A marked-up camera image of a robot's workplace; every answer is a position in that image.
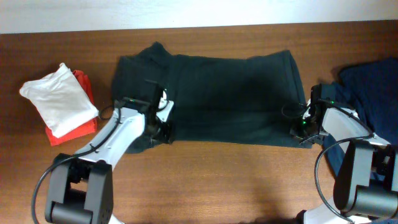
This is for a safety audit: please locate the dark green t-shirt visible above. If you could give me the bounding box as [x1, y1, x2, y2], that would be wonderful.
[111, 42, 305, 148]

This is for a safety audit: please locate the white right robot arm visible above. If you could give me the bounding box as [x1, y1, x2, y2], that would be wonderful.
[290, 84, 397, 223]

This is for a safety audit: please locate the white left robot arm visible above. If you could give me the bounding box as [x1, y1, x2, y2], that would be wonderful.
[42, 80, 174, 224]

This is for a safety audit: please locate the navy blue garment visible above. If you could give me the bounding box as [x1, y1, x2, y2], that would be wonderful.
[323, 57, 398, 181]

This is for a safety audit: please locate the red folded garment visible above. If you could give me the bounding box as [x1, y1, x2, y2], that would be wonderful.
[45, 70, 97, 146]

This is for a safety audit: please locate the white folded garment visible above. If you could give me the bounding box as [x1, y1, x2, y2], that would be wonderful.
[19, 63, 98, 138]

